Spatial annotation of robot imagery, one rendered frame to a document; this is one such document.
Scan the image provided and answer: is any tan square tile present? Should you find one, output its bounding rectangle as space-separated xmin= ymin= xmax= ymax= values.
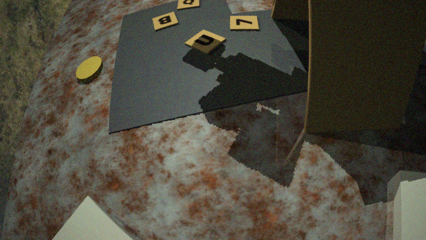
xmin=177 ymin=0 xmax=199 ymax=10
xmin=185 ymin=29 xmax=226 ymax=54
xmin=152 ymin=12 xmax=178 ymax=31
xmin=230 ymin=16 xmax=259 ymax=31

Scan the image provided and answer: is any yellow round disc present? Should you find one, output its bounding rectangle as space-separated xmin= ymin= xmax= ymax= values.
xmin=76 ymin=56 xmax=103 ymax=83

